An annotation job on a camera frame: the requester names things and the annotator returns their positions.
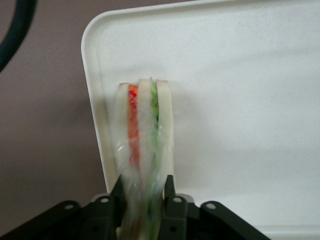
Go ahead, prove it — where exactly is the triangle sandwich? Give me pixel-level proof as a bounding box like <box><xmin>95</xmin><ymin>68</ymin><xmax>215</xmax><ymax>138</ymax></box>
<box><xmin>113</xmin><ymin>76</ymin><xmax>175</xmax><ymax>240</ymax></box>

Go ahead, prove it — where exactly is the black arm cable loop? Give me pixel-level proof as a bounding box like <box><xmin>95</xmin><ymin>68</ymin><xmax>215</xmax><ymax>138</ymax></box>
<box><xmin>0</xmin><ymin>0</ymin><xmax>39</xmax><ymax>72</ymax></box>

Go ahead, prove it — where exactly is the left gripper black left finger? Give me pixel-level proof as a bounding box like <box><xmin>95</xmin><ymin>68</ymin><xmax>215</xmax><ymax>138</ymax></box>
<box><xmin>0</xmin><ymin>174</ymin><xmax>125</xmax><ymax>240</ymax></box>

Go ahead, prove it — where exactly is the beige plastic tray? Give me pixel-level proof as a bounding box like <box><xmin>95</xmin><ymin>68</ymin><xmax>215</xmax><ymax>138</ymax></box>
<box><xmin>80</xmin><ymin>0</ymin><xmax>320</xmax><ymax>240</ymax></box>

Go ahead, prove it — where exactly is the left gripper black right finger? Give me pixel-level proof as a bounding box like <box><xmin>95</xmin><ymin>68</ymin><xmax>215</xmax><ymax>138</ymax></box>
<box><xmin>158</xmin><ymin>174</ymin><xmax>272</xmax><ymax>240</ymax></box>

